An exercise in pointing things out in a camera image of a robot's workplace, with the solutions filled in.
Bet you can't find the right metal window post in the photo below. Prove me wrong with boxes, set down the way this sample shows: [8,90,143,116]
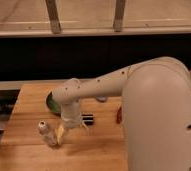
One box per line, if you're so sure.
[113,0,126,32]

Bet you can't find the metal window post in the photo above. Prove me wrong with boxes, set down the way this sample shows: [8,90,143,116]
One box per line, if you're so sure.
[45,0,61,34]
[113,0,126,32]

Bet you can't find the black rectangular block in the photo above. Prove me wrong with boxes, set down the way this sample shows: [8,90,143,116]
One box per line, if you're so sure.
[82,114,94,125]

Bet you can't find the left metal window post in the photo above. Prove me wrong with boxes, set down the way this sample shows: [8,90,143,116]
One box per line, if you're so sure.
[45,0,61,34]

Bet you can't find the green plate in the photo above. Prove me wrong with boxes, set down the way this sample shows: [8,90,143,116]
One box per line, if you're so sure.
[46,93,61,115]

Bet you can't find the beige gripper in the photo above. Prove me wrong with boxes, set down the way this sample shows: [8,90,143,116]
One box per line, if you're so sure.
[57,110,89,145]

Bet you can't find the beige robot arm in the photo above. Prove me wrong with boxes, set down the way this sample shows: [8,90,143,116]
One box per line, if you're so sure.
[52,57,191,171]

